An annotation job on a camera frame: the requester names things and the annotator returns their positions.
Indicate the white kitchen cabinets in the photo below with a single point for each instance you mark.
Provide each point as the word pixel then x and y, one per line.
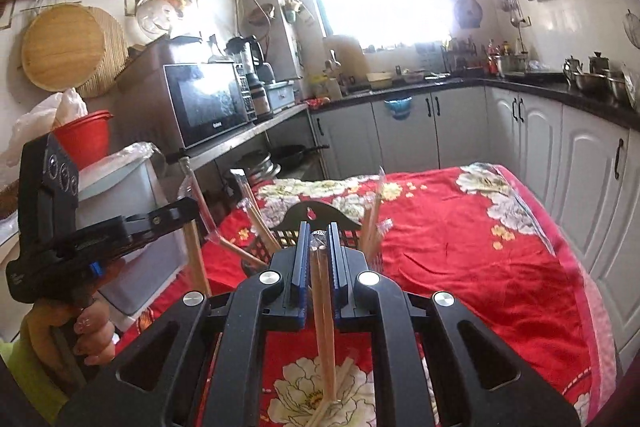
pixel 540 147

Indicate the steel kettle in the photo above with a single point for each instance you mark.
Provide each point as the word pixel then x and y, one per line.
pixel 598 63
pixel 573 67

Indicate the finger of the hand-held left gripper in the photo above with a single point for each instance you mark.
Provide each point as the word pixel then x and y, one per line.
pixel 160 219

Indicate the black blender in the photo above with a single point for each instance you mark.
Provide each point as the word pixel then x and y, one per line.
pixel 250 72

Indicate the red floral blanket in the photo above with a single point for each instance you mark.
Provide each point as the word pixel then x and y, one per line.
pixel 450 257

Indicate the red plastic bucket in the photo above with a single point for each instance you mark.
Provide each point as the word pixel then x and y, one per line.
pixel 85 139

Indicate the blue plastic basin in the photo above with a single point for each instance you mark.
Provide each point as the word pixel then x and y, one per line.
pixel 398 108

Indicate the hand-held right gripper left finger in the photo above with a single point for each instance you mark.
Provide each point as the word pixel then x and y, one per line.
pixel 300 277

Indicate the steel cooking pot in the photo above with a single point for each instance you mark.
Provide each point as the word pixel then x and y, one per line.
pixel 512 64

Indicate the round wooden cutting board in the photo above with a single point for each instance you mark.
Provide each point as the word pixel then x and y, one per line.
pixel 62 47

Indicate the person's left hand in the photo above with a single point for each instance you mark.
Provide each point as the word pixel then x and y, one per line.
pixel 92 332

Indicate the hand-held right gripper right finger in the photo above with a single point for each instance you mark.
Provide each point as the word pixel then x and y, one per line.
pixel 342 277

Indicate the black frying pan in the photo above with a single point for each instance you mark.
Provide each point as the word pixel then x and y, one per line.
pixel 295 154

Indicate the stacked steel pots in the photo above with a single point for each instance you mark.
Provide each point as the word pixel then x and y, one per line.
pixel 255 164

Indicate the grey plastic container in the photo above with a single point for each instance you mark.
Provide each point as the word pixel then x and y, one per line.
pixel 280 94

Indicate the round wall plate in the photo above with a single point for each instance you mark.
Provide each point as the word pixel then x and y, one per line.
pixel 468 13

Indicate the white round lid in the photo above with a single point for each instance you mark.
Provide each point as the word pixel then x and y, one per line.
pixel 154 21

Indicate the white plastic bag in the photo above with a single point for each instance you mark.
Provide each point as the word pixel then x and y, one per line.
pixel 60 107

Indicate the white storage bin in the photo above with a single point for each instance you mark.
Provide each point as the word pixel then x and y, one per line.
pixel 130 187

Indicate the black plastic utensil basket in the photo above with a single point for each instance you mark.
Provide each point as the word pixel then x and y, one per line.
pixel 320 219

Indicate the black kitchen countertop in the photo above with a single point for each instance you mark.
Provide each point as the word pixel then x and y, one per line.
pixel 550 89

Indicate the wooden chopstick pair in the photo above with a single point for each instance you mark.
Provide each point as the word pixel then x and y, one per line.
pixel 322 307
pixel 372 217
pixel 197 257
pixel 335 387
pixel 240 252
pixel 260 217

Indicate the hanging kitchen utensils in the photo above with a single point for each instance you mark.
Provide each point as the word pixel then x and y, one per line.
pixel 510 4

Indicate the round woven mat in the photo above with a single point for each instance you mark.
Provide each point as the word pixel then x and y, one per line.
pixel 112 57

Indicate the black dish rack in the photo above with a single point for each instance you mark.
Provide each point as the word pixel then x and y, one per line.
pixel 465 57

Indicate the steel bowl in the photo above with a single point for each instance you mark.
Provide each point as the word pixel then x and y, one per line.
pixel 595 83

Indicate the black microwave oven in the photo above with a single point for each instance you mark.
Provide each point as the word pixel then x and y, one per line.
pixel 210 104

